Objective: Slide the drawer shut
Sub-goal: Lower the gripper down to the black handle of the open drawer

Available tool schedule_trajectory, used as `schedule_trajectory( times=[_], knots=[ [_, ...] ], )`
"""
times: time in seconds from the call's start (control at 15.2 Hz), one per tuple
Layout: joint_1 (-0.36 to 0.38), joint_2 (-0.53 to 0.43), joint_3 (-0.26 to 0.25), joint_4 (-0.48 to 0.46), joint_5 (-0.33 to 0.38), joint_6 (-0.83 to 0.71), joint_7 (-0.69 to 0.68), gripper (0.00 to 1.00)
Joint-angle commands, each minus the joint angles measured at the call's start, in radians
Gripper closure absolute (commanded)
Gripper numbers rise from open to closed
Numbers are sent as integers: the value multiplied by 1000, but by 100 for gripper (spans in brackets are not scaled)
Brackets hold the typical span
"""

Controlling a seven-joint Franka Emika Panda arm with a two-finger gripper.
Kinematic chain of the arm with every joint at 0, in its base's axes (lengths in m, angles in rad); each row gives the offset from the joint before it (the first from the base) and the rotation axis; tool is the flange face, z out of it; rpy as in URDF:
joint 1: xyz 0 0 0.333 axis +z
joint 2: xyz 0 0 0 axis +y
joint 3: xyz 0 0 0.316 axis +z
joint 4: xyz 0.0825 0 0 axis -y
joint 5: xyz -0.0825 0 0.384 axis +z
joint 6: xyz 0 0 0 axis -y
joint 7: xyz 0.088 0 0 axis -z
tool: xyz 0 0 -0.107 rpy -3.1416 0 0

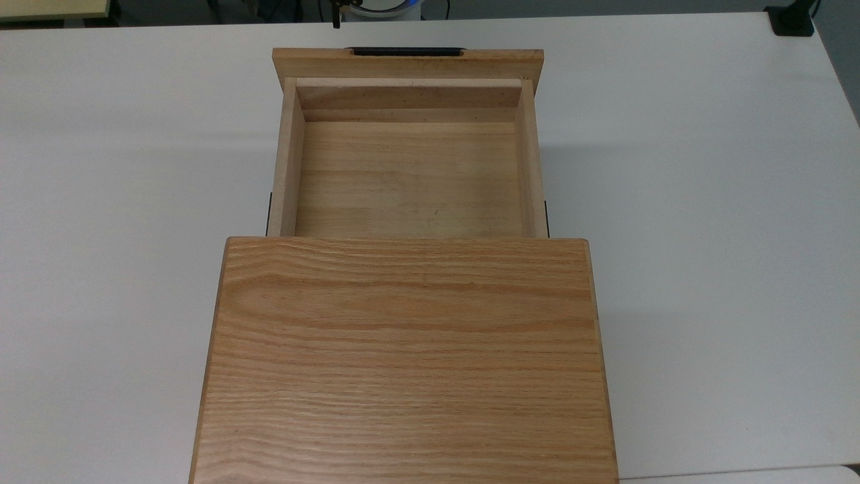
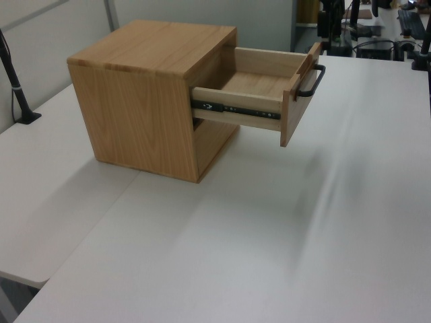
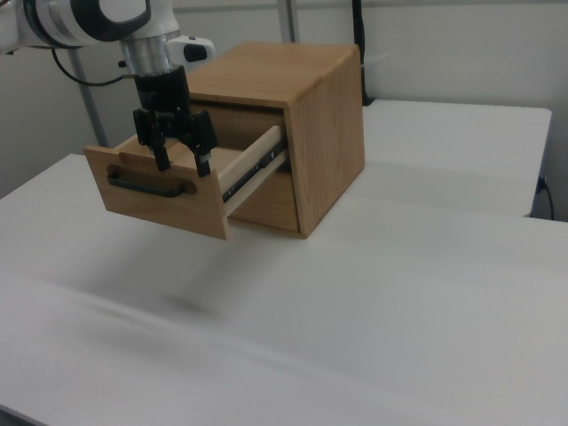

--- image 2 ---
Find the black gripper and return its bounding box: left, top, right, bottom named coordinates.
left=317, top=11, right=342, bottom=55

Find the wooden drawer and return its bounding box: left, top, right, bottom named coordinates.
left=191, top=42, right=323, bottom=148

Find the black monitor stand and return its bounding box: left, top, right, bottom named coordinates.
left=347, top=0, right=374, bottom=38

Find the black electronics box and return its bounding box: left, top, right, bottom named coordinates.
left=356, top=40, right=395, bottom=61

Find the black keyboard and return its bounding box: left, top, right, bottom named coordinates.
left=397, top=9, right=428, bottom=40

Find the black clamp stand pole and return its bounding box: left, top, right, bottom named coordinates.
left=409, top=0, right=431, bottom=71

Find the light wooden cabinet box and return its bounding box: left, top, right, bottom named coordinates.
left=67, top=19, right=239, bottom=184

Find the grey partition panel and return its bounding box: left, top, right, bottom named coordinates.
left=0, top=0, right=121, bottom=133

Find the black metal drawer handle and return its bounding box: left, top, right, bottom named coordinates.
left=296, top=64, right=327, bottom=99

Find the black drawer slide rail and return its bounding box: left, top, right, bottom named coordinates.
left=191, top=99, right=281, bottom=121

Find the black camera stand pole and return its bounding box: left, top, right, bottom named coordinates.
left=0, top=28, right=42, bottom=124

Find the thin grey cable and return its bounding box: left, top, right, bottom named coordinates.
left=9, top=86, right=18, bottom=122

